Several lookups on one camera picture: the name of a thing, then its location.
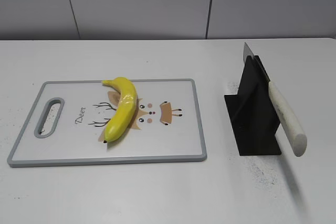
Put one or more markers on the white-handled kitchen knife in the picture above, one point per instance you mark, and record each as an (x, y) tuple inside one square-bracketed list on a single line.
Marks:
[(295, 134)]

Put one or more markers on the yellow plastic banana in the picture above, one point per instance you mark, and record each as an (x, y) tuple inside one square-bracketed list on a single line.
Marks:
[(125, 111)]

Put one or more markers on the white grey-rimmed cutting board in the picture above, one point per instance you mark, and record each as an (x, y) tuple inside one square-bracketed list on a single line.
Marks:
[(66, 124)]

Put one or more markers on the black knife stand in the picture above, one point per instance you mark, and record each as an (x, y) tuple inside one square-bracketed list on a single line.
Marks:
[(253, 118)]

